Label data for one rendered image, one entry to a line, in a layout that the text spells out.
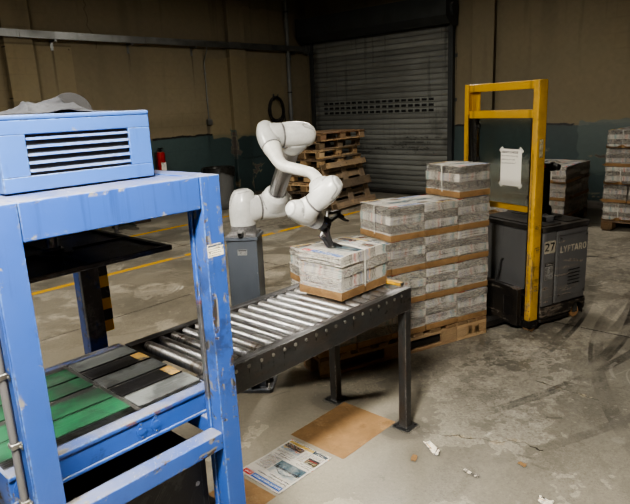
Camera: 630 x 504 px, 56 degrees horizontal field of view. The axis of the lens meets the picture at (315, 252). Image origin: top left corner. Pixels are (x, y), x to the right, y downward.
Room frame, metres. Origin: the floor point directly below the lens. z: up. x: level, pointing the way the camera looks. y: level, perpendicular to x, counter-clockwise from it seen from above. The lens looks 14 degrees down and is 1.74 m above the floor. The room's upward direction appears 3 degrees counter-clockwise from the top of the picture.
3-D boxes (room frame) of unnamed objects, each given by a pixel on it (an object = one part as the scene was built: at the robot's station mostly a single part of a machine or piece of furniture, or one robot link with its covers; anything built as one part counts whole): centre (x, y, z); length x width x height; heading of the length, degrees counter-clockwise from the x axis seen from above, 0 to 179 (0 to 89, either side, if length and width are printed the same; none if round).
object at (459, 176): (4.32, -1.07, 0.65); 0.39 x 0.30 x 1.29; 27
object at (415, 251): (3.98, -0.42, 0.42); 1.17 x 0.39 x 0.83; 117
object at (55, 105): (1.82, 0.79, 1.78); 0.32 x 0.28 x 0.05; 47
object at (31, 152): (1.89, 0.86, 1.65); 0.60 x 0.45 x 0.20; 47
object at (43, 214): (1.89, 0.86, 1.50); 0.94 x 0.68 x 0.10; 47
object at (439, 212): (4.18, -0.80, 0.95); 0.38 x 0.29 x 0.23; 26
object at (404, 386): (2.93, -0.45, 0.34); 0.06 x 0.06 x 0.68; 47
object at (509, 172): (4.53, -1.47, 1.27); 0.57 x 0.01 x 0.65; 27
